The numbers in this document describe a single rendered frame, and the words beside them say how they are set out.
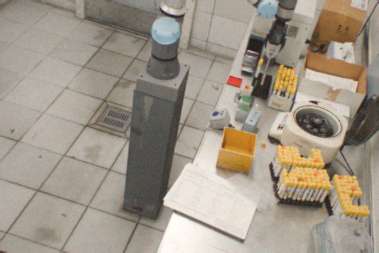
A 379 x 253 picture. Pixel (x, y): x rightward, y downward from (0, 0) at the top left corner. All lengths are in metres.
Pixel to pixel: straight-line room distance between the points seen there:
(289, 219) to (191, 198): 0.36
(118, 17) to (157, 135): 2.08
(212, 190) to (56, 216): 1.22
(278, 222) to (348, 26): 1.39
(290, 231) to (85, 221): 1.33
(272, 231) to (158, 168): 0.88
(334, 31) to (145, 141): 1.23
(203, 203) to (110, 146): 1.49
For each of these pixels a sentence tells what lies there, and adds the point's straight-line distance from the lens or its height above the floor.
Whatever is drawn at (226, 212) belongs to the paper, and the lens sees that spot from 1.66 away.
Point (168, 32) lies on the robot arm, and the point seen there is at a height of 1.17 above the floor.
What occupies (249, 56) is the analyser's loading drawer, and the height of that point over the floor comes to 0.94.
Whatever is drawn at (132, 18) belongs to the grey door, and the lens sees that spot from 4.10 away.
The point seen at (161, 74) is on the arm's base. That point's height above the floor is 0.98.
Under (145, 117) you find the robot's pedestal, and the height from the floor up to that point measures 0.73.
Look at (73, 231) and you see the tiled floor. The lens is 2.65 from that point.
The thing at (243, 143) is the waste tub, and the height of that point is 0.91.
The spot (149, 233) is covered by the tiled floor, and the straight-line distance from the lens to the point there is 2.65.
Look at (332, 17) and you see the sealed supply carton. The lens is 2.75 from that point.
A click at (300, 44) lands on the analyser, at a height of 1.02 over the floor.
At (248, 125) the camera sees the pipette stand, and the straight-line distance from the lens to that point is 1.90.
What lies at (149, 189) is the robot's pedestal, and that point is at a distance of 2.52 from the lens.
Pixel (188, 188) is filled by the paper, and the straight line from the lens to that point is 1.70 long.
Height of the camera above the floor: 2.17
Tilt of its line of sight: 41 degrees down
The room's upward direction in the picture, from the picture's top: 12 degrees clockwise
